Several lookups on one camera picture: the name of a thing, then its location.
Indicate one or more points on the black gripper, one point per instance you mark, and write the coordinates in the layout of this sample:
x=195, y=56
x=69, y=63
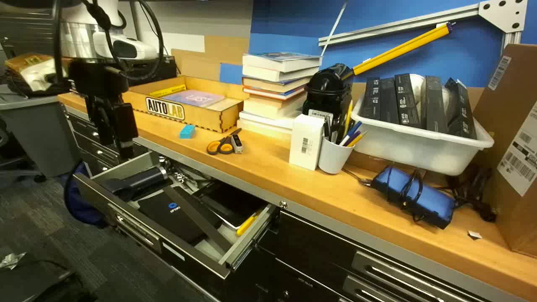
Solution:
x=114, y=120

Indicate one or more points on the grey metal drawer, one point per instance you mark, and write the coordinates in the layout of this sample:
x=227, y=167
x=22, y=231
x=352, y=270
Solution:
x=139, y=224

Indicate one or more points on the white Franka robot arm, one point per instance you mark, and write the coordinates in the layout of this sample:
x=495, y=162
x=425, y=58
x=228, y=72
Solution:
x=89, y=31

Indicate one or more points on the black drawer cabinet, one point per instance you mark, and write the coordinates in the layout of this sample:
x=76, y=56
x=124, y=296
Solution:
x=312, y=253

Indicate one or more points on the black flat case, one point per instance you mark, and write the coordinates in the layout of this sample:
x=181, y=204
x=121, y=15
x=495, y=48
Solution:
x=136, y=182

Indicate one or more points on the dark blue bag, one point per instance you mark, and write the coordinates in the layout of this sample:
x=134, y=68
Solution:
x=81, y=204

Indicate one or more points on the wooden Autolab tray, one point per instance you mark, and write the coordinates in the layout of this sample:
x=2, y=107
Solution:
x=185, y=119

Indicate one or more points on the grey cart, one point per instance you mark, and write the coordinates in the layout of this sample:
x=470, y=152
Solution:
x=39, y=135

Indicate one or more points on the black box with logo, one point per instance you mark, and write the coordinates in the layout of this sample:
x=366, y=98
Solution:
x=173, y=219

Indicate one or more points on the purple UIST booklet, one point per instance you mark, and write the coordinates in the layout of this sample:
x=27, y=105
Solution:
x=193, y=98

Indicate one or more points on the small grey tool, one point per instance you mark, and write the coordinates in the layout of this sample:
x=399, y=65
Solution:
x=237, y=145

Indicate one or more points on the white flat book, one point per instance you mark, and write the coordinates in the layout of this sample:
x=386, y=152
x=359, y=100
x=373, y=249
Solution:
x=262, y=124

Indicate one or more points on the yellow pen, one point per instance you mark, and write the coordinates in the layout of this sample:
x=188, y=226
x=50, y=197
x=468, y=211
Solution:
x=245, y=224

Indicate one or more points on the crumpled paper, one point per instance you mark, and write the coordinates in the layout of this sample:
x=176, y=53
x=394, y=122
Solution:
x=10, y=261

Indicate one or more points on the red cover book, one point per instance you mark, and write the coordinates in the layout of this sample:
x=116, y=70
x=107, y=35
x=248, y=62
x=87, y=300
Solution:
x=270, y=93

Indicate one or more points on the brown cover book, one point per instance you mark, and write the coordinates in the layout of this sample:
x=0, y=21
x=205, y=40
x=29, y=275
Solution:
x=274, y=85

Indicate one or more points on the white thick book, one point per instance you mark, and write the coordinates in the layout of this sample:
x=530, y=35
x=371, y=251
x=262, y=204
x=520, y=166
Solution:
x=274, y=75

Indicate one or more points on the grey cover book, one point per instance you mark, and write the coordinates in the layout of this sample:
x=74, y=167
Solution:
x=279, y=60

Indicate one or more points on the white small box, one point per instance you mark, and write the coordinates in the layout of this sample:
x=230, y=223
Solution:
x=304, y=145

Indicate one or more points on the white pen cup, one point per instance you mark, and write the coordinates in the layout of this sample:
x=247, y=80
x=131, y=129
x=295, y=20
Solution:
x=332, y=161

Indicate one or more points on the black device on table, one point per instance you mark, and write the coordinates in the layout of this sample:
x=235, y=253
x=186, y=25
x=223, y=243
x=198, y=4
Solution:
x=329, y=90

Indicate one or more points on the yellow pencil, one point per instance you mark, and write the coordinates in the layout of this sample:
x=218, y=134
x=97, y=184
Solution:
x=347, y=115

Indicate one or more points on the blue pen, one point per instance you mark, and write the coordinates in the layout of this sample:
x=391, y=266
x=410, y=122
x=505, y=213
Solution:
x=352, y=130

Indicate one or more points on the thin white rod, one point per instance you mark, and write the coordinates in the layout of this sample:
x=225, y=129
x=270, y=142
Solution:
x=334, y=31

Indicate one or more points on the black flat box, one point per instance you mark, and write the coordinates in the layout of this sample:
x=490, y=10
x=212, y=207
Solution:
x=406, y=102
x=389, y=102
x=371, y=100
x=462, y=112
x=433, y=105

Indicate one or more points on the white plastic bin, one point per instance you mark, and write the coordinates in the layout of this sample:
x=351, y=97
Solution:
x=413, y=149

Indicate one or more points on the yellow bar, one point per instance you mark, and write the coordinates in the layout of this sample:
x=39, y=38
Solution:
x=403, y=50

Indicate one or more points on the blue power pouch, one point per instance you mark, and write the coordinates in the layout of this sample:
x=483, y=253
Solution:
x=425, y=202

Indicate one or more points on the small white scrap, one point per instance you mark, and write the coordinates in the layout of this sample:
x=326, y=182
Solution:
x=473, y=236

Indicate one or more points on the cardboard box with labels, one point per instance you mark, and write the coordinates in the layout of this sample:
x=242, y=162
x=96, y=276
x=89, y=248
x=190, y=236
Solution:
x=504, y=140

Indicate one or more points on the aluminium rail with bracket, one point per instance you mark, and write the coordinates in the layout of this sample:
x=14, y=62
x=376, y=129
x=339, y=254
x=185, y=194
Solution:
x=403, y=25

